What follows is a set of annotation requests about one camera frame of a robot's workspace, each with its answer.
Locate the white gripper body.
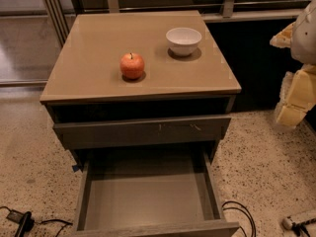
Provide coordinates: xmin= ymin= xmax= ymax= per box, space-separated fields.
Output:
xmin=290 ymin=0 xmax=316 ymax=65

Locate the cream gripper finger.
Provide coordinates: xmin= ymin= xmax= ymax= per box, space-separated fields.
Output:
xmin=275 ymin=64 xmax=316 ymax=127
xmin=270 ymin=23 xmax=293 ymax=48

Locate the red apple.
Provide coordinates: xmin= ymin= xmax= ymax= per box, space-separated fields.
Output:
xmin=119 ymin=52 xmax=145 ymax=80

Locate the grey wooden drawer cabinet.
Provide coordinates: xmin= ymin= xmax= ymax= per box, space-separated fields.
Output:
xmin=40 ymin=11 xmax=241 ymax=167

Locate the closed top drawer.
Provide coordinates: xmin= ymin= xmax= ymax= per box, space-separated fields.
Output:
xmin=53 ymin=116 xmax=230 ymax=150

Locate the open middle drawer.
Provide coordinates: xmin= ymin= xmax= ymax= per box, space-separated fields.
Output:
xmin=71 ymin=146 xmax=239 ymax=237

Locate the white ceramic bowl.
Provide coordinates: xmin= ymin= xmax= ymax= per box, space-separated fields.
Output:
xmin=166 ymin=28 xmax=201 ymax=56

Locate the white power strip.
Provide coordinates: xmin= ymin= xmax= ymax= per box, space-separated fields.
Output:
xmin=281 ymin=208 xmax=316 ymax=232

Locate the blue tape piece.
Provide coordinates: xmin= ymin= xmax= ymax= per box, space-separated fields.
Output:
xmin=72 ymin=165 xmax=80 ymax=173

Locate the black power adapter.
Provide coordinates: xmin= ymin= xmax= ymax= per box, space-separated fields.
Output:
xmin=7 ymin=209 xmax=35 ymax=237

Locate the black looped cable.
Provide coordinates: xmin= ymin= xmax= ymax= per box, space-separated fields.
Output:
xmin=221 ymin=199 xmax=258 ymax=237

